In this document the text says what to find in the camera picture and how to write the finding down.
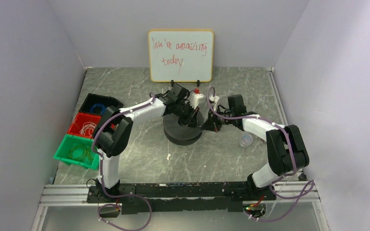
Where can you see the green bin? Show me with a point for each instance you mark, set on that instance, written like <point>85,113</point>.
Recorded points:
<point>75,150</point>

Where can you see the yellow-framed whiteboard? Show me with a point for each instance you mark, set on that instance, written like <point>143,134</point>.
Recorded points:
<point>181,55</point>

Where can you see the red bin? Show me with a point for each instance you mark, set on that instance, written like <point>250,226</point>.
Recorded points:
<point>83,125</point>

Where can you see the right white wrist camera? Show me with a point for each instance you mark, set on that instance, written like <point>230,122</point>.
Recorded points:
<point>213,102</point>

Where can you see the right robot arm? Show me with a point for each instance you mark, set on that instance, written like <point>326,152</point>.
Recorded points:
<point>286,151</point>

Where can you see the black bin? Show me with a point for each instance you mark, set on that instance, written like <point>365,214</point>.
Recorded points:
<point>96,104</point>

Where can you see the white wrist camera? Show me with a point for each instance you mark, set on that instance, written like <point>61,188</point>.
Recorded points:
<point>196,98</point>
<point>213,102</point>

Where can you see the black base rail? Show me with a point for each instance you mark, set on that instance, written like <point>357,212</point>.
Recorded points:
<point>136,198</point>

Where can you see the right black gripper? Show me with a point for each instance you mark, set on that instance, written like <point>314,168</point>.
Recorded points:
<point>215,120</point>

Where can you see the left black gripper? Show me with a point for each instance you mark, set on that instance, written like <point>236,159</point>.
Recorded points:
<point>189,113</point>

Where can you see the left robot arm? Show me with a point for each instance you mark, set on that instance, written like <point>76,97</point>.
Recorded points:
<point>112,134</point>

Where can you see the aluminium frame rail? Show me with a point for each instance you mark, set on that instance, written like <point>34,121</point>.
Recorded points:
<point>285,191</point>

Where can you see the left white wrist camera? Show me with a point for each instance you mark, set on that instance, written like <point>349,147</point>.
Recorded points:
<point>196,98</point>

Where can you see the black cable spool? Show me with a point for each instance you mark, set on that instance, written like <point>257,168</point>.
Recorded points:
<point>181,135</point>

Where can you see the clear round container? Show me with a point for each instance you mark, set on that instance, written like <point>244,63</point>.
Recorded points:
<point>246,140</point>

